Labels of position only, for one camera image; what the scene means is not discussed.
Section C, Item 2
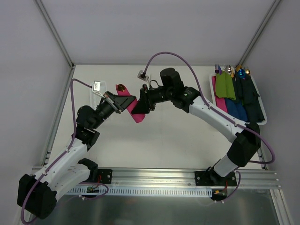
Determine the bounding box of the gold spoon in tray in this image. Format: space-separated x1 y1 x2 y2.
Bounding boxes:
245 68 251 76

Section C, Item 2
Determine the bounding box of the gold ornate spoon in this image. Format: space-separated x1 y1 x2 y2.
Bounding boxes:
116 84 126 92

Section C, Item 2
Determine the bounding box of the aluminium mounting rail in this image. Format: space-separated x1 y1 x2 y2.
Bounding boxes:
31 165 282 189

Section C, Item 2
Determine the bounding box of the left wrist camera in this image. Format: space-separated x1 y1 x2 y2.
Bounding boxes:
92 81 106 98

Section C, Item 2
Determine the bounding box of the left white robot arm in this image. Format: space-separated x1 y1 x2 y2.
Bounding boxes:
17 91 136 225

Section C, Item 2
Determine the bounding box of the green rolled napkin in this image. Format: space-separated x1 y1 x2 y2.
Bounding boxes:
215 72 236 100

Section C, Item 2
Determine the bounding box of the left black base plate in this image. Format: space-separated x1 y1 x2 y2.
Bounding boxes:
96 169 113 184

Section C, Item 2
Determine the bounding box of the white napkin tray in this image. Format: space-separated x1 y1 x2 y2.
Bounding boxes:
209 68 267 125

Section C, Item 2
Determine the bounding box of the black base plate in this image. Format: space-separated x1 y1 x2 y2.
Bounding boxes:
194 167 237 187
96 169 113 184

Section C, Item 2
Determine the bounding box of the white slotted cutlery basket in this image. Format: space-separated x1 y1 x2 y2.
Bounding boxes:
90 81 107 110

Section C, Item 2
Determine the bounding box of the silver spoon in tray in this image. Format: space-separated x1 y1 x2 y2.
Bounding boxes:
225 65 234 77

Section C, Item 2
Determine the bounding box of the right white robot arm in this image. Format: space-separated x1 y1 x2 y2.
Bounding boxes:
132 68 261 186

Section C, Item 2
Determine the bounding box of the magenta paper napkin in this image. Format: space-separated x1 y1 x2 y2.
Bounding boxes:
115 84 146 123

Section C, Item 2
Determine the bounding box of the purple fork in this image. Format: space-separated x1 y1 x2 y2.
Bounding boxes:
215 64 222 74

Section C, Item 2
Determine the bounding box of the blue spoon in tray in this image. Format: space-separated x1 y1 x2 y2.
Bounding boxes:
238 69 246 79

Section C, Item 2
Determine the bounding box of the white slotted cable duct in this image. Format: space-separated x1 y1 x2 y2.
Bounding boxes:
67 186 212 198

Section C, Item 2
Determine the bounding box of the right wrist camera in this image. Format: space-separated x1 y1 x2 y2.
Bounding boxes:
137 70 151 87

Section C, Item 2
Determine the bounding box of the dark navy rolled napkin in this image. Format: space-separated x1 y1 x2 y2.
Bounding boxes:
232 75 243 104

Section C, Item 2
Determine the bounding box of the blue rolled napkin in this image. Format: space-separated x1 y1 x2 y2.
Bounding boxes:
225 98 248 122

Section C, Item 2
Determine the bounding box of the dark teal rolled napkin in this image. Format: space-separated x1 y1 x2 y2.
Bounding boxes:
241 75 264 123

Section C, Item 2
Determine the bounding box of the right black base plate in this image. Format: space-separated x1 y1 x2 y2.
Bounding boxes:
194 167 237 187

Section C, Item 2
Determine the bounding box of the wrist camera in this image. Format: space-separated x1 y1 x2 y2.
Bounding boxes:
92 81 106 98
137 70 151 87

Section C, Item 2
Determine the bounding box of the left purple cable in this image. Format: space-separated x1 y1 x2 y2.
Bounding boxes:
20 78 110 225

